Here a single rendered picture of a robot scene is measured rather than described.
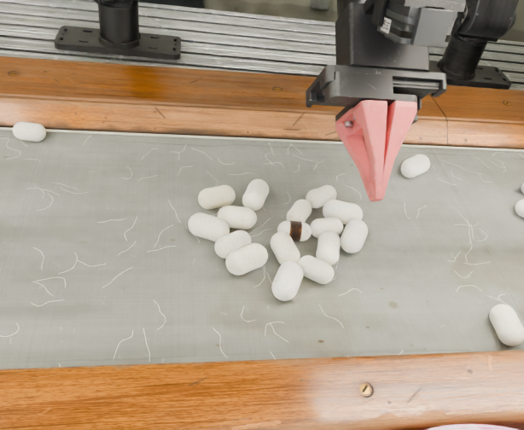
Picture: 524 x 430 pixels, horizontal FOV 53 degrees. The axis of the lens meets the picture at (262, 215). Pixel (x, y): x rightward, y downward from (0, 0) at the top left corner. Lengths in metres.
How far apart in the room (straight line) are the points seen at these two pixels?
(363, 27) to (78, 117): 0.32
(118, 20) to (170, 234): 0.50
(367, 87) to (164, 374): 0.26
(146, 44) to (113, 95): 0.33
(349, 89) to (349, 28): 0.05
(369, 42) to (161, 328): 0.27
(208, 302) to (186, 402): 0.10
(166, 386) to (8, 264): 0.18
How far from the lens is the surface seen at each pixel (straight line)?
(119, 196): 0.51
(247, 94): 0.64
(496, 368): 0.43
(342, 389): 0.37
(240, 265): 0.43
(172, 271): 0.44
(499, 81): 1.07
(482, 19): 0.97
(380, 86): 0.43
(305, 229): 0.47
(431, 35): 0.38
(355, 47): 0.43
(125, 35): 0.91
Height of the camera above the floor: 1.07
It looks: 42 degrees down
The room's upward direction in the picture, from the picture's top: 10 degrees clockwise
